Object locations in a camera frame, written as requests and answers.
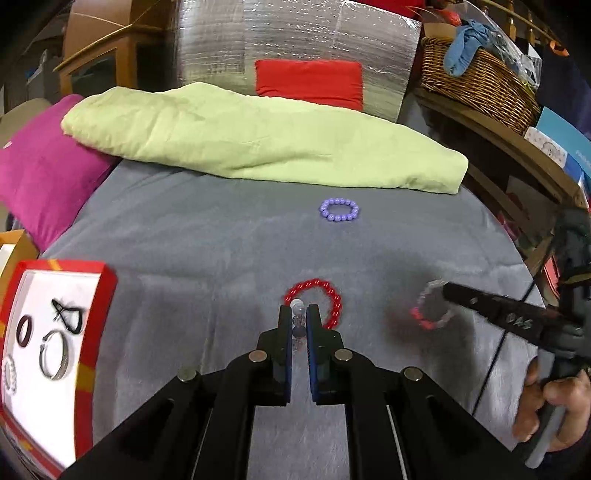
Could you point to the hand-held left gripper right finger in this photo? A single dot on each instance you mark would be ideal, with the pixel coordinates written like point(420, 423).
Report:
point(315, 369)

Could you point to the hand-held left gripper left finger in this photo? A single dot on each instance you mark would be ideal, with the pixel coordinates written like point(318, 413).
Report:
point(286, 369)

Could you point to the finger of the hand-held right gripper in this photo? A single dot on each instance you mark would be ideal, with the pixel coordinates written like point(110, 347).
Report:
point(489, 311)

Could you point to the red box with white inside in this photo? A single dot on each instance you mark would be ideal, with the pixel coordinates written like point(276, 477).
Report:
point(97, 323)

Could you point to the silver bangle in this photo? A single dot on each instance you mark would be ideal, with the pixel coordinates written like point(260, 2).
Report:
point(69, 357)

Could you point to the person's right hand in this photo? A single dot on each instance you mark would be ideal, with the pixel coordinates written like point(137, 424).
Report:
point(572, 401)

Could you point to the white printed card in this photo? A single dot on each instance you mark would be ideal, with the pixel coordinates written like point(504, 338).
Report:
point(547, 145)

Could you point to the grey bed sheet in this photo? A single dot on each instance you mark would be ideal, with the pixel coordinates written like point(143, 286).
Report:
point(207, 240)

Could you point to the blue card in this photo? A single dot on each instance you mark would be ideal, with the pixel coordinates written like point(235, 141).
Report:
point(565, 124)

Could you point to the wooden shelf unit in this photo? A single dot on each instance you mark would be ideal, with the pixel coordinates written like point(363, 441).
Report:
point(498, 138)

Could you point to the wicker basket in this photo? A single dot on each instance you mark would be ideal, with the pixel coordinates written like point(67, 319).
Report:
point(480, 87)

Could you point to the clear plastic bag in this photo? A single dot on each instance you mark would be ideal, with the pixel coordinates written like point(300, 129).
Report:
point(521, 60)

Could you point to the light green blanket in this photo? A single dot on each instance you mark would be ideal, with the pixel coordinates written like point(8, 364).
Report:
point(254, 134)

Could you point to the blue cloth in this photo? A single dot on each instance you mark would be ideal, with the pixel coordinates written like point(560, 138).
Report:
point(466, 46)

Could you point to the red cushion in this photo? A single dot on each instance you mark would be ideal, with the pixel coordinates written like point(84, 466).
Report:
point(309, 83)

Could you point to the orange cardboard box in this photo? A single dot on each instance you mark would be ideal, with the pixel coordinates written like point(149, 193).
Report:
point(18, 247)

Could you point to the magenta pillow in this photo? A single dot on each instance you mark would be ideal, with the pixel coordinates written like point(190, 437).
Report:
point(46, 170)

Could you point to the red blanket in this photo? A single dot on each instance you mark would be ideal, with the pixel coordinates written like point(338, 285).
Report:
point(392, 5)

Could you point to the silver foil insulation panel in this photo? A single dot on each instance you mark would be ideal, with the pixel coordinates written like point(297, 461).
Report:
point(217, 41)

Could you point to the beige armchair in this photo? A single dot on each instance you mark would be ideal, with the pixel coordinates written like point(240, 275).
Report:
point(27, 113)

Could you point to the wooden cabinet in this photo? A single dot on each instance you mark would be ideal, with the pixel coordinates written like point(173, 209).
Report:
point(97, 46)

